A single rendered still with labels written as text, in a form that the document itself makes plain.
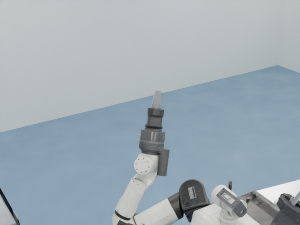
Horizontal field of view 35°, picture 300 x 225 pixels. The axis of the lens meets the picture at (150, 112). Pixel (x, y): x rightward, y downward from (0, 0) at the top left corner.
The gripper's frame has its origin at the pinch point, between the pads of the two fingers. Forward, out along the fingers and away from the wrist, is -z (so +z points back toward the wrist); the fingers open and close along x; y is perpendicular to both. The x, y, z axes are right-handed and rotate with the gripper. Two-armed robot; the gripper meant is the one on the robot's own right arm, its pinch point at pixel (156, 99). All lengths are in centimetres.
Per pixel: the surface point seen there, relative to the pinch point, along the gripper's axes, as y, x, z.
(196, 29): -55, -408, -88
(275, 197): -65, -58, 41
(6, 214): 30, 75, 25
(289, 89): -183, -419, -30
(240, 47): -121, -455, -79
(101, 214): 23, -190, 93
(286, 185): -74, -68, 36
